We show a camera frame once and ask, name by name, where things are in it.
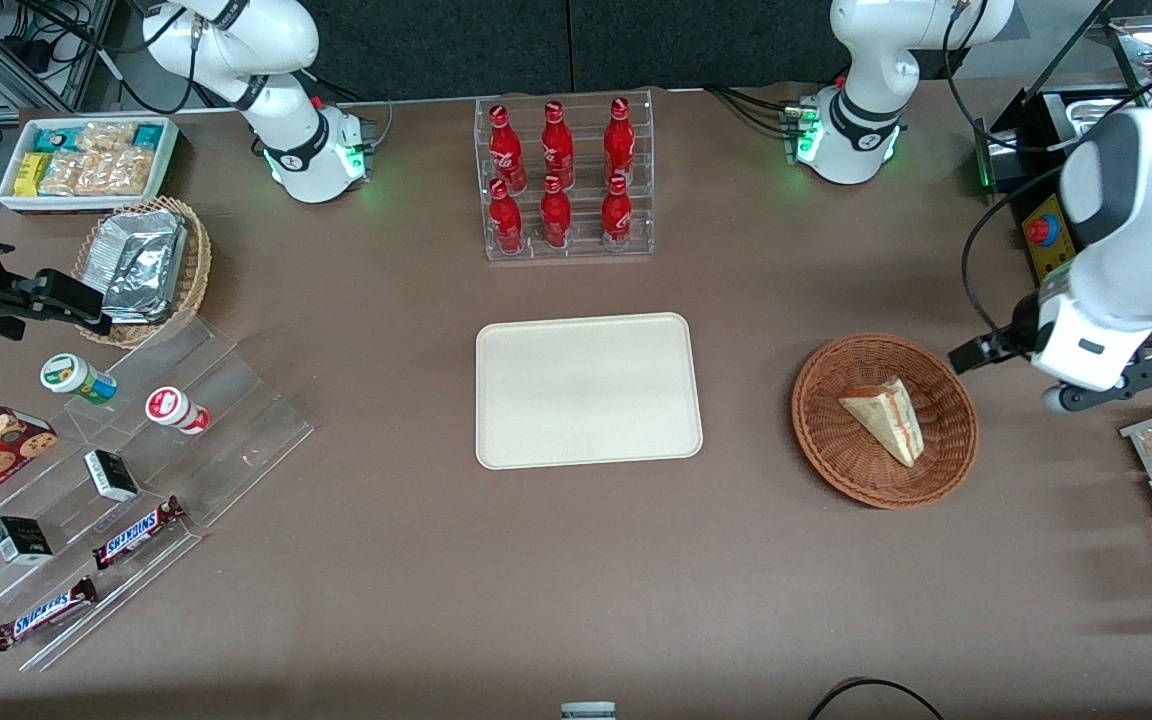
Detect brown round wicker basket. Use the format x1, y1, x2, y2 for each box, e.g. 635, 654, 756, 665
791, 333, 979, 510

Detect cream rectangular plastic tray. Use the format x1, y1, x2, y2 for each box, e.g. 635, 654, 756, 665
476, 312, 704, 471

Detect silver foil package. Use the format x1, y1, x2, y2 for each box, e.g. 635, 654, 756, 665
104, 285, 179, 324
94, 209, 188, 301

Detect red cola bottle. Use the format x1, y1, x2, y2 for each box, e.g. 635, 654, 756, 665
541, 101, 576, 189
540, 175, 574, 250
489, 178, 526, 254
601, 174, 634, 252
489, 104, 527, 193
604, 97, 636, 187

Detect triangular sandwich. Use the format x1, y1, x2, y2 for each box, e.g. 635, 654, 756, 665
839, 377, 926, 468

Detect white rectangular snack bin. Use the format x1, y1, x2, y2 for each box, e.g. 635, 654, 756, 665
0, 116, 181, 215

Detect brown Snickers bar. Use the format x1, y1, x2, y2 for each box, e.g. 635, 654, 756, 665
92, 496, 187, 572
0, 577, 100, 653

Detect clear acrylic bottle rack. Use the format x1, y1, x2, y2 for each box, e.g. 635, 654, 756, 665
474, 88, 655, 263

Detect yellow snack packet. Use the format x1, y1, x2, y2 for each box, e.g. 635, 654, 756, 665
14, 152, 53, 198

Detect black cabinet with yellow panel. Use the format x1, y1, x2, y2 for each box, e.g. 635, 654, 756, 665
974, 15, 1152, 351

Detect light tan wicker basket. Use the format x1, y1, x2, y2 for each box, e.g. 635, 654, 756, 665
73, 196, 214, 349

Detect white cup with green lid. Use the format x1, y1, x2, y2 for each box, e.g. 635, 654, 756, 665
40, 353, 120, 407

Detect black left arm base cables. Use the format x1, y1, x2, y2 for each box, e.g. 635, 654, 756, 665
704, 84, 805, 137

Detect clear bag of brown snacks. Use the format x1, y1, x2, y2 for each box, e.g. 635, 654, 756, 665
40, 151, 83, 197
78, 122, 137, 154
114, 148, 158, 197
77, 150, 123, 197

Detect aluminium frame shelving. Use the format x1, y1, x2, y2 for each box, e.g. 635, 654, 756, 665
0, 0, 123, 114

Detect black looped cable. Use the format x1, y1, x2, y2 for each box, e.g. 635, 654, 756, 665
806, 677, 947, 720

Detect clear acrylic stepped display stand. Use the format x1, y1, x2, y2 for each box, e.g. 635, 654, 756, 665
0, 317, 316, 674

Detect small black carton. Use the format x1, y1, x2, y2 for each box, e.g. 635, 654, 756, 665
0, 516, 55, 567
84, 449, 141, 504

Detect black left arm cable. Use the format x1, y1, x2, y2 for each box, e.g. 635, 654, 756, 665
960, 165, 1072, 347

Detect white cup with red lid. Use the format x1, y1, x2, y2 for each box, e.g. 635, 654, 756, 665
145, 386, 213, 436

